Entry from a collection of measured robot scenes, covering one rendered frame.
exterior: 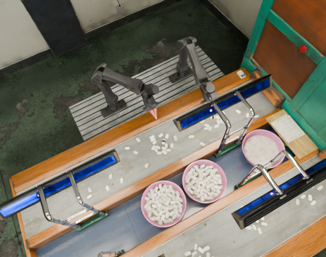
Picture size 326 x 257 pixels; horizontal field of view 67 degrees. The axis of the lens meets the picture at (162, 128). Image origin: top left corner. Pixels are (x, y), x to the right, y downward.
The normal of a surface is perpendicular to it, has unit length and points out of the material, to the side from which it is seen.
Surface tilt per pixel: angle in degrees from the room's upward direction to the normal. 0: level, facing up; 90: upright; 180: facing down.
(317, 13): 90
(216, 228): 0
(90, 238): 0
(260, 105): 0
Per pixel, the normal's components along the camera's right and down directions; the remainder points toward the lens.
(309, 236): -0.05, -0.45
